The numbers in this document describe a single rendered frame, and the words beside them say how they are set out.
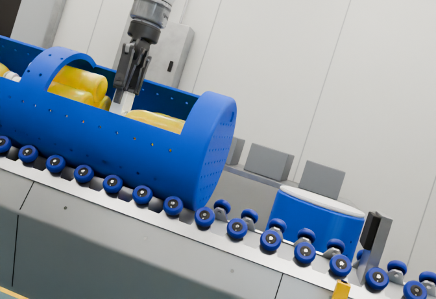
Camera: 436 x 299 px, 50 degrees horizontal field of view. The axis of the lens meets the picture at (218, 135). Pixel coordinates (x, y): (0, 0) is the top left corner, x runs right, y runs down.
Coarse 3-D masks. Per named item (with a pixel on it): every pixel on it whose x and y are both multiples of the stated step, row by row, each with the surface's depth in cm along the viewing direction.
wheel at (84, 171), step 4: (84, 164) 110; (76, 168) 109; (80, 168) 109; (84, 168) 109; (88, 168) 109; (92, 168) 109; (76, 172) 108; (80, 172) 108; (84, 172) 108; (88, 172) 108; (92, 172) 108; (76, 176) 107; (80, 176) 107; (84, 176) 107; (88, 176) 107; (92, 176) 108; (80, 180) 107; (84, 180) 107; (88, 180) 108
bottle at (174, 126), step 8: (128, 112) 111; (136, 112) 110; (144, 112) 110; (152, 112) 111; (136, 120) 108; (144, 120) 108; (152, 120) 108; (160, 120) 108; (168, 120) 108; (176, 120) 109; (168, 128) 107; (176, 128) 107
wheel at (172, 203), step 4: (172, 196) 105; (176, 196) 105; (164, 200) 104; (168, 200) 104; (172, 200) 104; (176, 200) 104; (180, 200) 104; (164, 204) 103; (168, 204) 103; (172, 204) 103; (176, 204) 103; (180, 204) 103; (164, 208) 103; (168, 208) 103; (172, 208) 103; (176, 208) 103; (180, 208) 103; (168, 212) 103; (172, 212) 102; (176, 212) 103
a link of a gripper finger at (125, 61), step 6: (132, 48) 106; (126, 54) 107; (132, 54) 107; (120, 60) 107; (126, 60) 107; (120, 66) 107; (126, 66) 107; (120, 72) 107; (126, 72) 107; (114, 78) 108; (120, 78) 107; (126, 78) 108; (114, 84) 108
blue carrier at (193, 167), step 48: (0, 48) 137; (0, 96) 110; (48, 96) 107; (144, 96) 129; (192, 96) 121; (48, 144) 110; (96, 144) 105; (144, 144) 102; (192, 144) 100; (192, 192) 102
